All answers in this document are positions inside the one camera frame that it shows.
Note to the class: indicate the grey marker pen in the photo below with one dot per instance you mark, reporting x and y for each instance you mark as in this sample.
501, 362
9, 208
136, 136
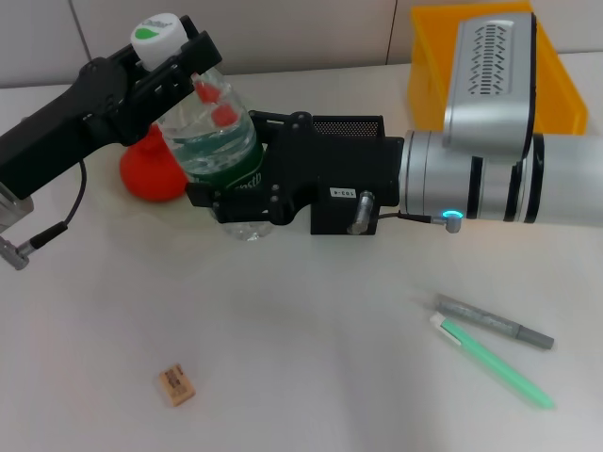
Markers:
499, 324

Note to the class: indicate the mint green pen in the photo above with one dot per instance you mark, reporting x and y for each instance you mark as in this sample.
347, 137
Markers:
499, 367

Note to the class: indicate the yellow plastic bin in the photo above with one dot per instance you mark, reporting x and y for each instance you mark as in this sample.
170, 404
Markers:
428, 70

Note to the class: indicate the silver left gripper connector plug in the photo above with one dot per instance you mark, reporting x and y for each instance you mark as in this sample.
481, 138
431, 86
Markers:
14, 254

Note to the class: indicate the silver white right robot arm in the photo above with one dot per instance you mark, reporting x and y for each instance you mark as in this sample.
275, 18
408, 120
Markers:
565, 179

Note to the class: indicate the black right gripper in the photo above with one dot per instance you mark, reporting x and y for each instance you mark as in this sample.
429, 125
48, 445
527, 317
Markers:
339, 169

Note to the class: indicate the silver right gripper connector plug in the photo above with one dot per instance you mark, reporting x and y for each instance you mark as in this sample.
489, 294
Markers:
362, 212

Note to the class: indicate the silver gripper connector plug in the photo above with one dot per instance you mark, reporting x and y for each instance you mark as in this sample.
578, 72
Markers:
362, 212
14, 254

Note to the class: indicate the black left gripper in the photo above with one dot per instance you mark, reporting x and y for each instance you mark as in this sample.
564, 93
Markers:
47, 146

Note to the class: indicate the beige eraser block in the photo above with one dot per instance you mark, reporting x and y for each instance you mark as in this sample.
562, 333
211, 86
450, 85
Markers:
176, 383

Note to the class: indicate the clear water bottle green label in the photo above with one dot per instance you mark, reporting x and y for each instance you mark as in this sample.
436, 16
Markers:
212, 141

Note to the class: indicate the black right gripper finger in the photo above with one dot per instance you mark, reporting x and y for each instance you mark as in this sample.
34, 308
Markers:
188, 30
179, 66

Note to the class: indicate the black mesh pen holder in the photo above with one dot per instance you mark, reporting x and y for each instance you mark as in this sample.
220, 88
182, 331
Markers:
339, 221

